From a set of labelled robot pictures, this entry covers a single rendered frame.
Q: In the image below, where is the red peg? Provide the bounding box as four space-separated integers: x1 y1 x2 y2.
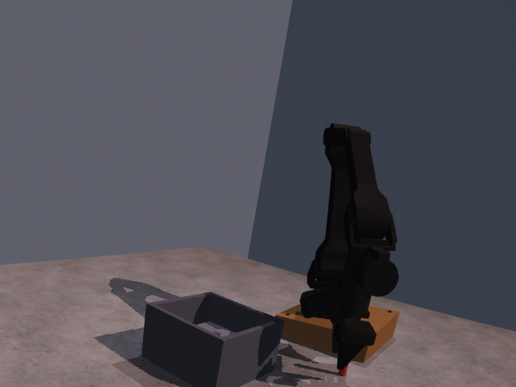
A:
338 365 348 376

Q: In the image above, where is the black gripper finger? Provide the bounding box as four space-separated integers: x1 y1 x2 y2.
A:
337 342 366 370
327 312 340 353

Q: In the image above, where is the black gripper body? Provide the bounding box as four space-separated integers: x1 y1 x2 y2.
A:
334 276 376 346

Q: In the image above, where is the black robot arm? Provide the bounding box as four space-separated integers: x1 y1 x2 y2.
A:
299 123 399 319

